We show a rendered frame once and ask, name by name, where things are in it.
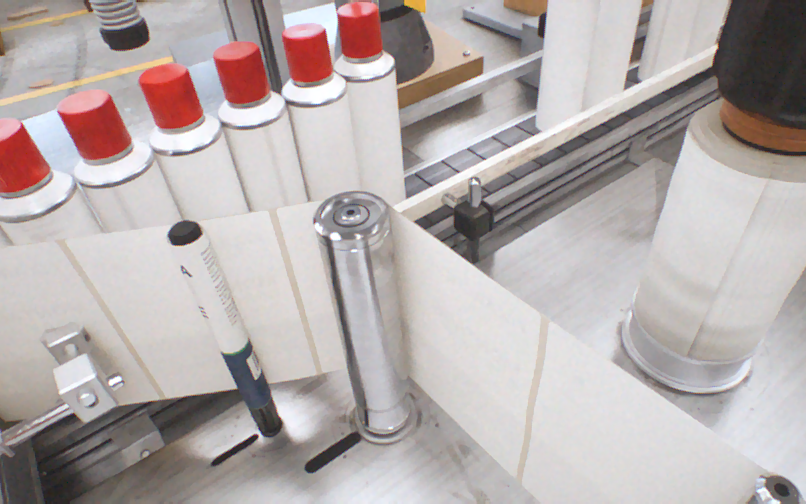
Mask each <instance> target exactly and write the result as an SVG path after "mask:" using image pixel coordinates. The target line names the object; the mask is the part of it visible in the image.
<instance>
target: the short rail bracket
mask: <svg viewBox="0 0 806 504"><path fill-rule="evenodd" d="M494 217H495V209H494V207H493V206H492V205H490V204H489V203H487V202H486V201H484V200H483V199H481V180H480V179H479V178H478V177H471V178H470V179H469V180H468V199H466V200H464V201H462V202H460V203H458V204H456V205H455V206H454V209H453V218H454V228H455V229H456V230H457V231H458V232H459V233H461V234H462V235H463V236H465V237H466V238H467V261H468V262H469V263H471V264H472V265H473V264H474V263H476V262H478V261H479V238H481V237H482V236H484V235H486V234H487V233H488V232H491V231H492V230H493V229H494Z"/></svg>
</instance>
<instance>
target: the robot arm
mask: <svg viewBox="0 0 806 504"><path fill-rule="evenodd" d="M347 4H348V0H334V5H335V9H336V15H337V11H338V9H339V8H340V7H342V6H344V5H347ZM379 9H380V19H381V30H382V40H383V51H385V52H386V53H388V54H389V55H390V56H392V57H393V58H394V60H395V72H396V85H399V84H402V83H406V82H408V81H411V80H413V79H415V78H417V77H419V76H421V75H422V74H424V73H425V72H426V71H427V70H428V69H429V68H430V67H431V66H432V64H433V62H434V46H433V41H432V38H431V36H430V34H429V31H428V29H427V27H426V24H425V22H424V20H423V17H422V15H421V13H420V11H418V10H416V9H413V8H411V7H408V6H406V5H404V0H379ZM342 55H343V54H342V52H341V42H340V35H339V28H338V21H337V30H336V39H335V49H334V63H336V61H337V60H338V59H339V58H340V57H341V56H342Z"/></svg>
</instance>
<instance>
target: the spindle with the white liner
mask: <svg viewBox="0 0 806 504"><path fill-rule="evenodd" d="M712 67H713V72H714V74H715V77H716V78H717V80H718V82H717V83H718V90H719V92H720V94H721V96H722V97H723V98H724V100H722V101H718V102H715V103H712V104H709V105H707V106H705V107H703V108H702V109H700V110H699V111H698V112H697V113H696V114H695V115H694V116H693V117H692V118H691V120H690V122H689V125H688V128H687V132H686V136H685V140H684V143H683V147H682V150H681V153H680V156H679V159H678V162H677V165H676V167H675V170H674V172H673V175H672V179H671V182H670V186H669V189H668V193H667V197H666V200H665V204H664V207H663V210H662V212H661V215H660V218H659V221H658V224H657V227H656V230H655V233H654V237H653V241H652V245H651V249H650V251H649V254H648V257H647V260H646V263H645V265H644V268H643V271H642V274H641V278H640V282H639V285H638V287H637V288H636V290H635V291H634V294H633V297H632V300H631V309H630V310H629V311H628V313H627V314H626V316H625V318H624V320H623V324H622V328H621V336H622V342H623V345H624V347H625V349H626V351H627V353H628V355H629V356H630V358H631V359H632V360H633V361H634V362H635V364H636V365H637V366H638V367H639V368H640V369H642V370H643V371H644V372H645V373H647V374H648V375H649V376H651V377H652V378H654V379H656V380H657V381H659V382H661V383H663V384H665V385H668V386H670V387H673V388H676V389H679V390H683V391H687V392H693V393H715V392H720V391H724V390H727V389H730V388H732V387H734V386H735V385H737V384H738V383H739V382H741V380H742V379H743V378H744V377H745V376H746V374H747V372H748V370H749V368H750V366H751V360H752V356H754V355H755V354H756V353H757V352H758V350H759V349H760V347H761V345H762V344H763V341H764V339H765V333H766V331H767V330H768V328H769V327H770V326H771V324H772V323H773V321H774V320H775V318H776V316H777V314H778V312H779V310H780V308H781V306H782V305H783V303H784V301H785V299H786V297H787V295H788V294H789V292H790V291H791V289H792V288H793V286H794V285H795V284H796V282H797V280H798V279H799V277H800V275H801V274H802V272H803V270H804V268H805V267H806V0H732V1H731V5H730V8H729V11H728V14H727V17H726V20H725V23H724V26H723V29H722V33H721V36H720V39H719V42H718V45H717V49H716V51H715V54H714V57H713V63H712Z"/></svg>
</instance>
